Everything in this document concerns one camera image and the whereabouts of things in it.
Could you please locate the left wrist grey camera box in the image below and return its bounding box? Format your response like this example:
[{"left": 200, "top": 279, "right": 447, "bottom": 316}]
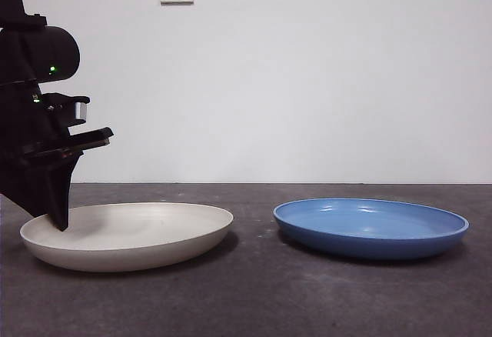
[{"left": 74, "top": 96, "right": 91, "bottom": 122}]

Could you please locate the white round plate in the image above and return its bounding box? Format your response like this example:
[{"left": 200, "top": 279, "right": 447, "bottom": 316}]
[{"left": 19, "top": 201, "right": 234, "bottom": 273}]

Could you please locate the dark grey table mat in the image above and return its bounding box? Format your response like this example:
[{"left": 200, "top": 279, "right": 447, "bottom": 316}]
[{"left": 0, "top": 182, "right": 492, "bottom": 337}]

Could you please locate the blue round plate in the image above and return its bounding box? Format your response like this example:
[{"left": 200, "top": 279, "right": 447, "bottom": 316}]
[{"left": 272, "top": 197, "right": 470, "bottom": 260}]

